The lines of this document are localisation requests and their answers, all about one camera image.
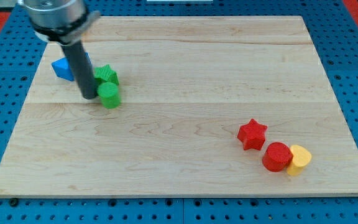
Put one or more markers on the green cylinder block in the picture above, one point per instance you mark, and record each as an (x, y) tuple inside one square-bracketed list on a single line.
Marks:
[(109, 95)]

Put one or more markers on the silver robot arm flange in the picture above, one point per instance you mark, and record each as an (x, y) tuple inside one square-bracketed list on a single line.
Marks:
[(61, 21)]

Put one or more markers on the wooden board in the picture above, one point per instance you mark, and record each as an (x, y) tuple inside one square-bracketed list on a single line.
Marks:
[(187, 84)]

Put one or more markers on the red star block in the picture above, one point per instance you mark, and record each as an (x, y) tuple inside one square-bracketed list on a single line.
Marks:
[(252, 135)]

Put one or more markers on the green star block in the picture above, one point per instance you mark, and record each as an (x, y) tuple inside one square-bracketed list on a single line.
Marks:
[(106, 74)]

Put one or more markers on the red cylinder block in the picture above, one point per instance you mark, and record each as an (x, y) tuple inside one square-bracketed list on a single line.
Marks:
[(277, 156)]

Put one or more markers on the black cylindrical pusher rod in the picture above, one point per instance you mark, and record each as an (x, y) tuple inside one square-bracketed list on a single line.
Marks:
[(81, 68)]

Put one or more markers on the blue triangle block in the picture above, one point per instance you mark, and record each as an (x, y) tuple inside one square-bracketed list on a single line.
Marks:
[(62, 69)]

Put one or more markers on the yellow heart block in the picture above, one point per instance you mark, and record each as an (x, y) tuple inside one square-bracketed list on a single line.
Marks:
[(301, 158)]

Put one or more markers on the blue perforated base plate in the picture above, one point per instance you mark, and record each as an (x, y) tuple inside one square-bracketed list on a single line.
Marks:
[(333, 26)]

